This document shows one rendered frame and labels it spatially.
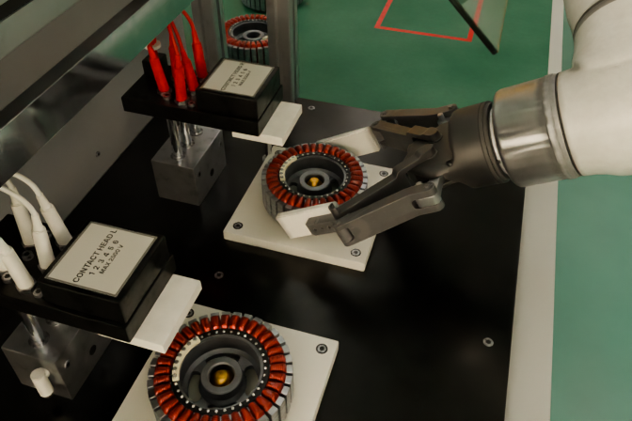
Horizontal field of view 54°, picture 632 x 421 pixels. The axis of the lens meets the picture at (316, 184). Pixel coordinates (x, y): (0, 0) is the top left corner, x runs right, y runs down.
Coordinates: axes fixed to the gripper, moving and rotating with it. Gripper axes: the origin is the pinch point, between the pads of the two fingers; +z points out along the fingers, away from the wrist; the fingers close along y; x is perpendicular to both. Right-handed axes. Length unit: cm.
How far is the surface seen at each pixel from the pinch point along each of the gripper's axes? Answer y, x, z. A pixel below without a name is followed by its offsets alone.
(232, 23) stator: 33.6, 10.8, 22.3
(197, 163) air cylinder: -2.9, 7.8, 9.5
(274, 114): 0.4, 9.0, 0.0
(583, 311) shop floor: 62, -94, -2
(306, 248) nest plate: -7.3, -2.5, -0.2
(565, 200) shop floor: 102, -91, 3
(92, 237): -23.0, 14.8, 2.0
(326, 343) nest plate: -17.2, -5.1, -4.7
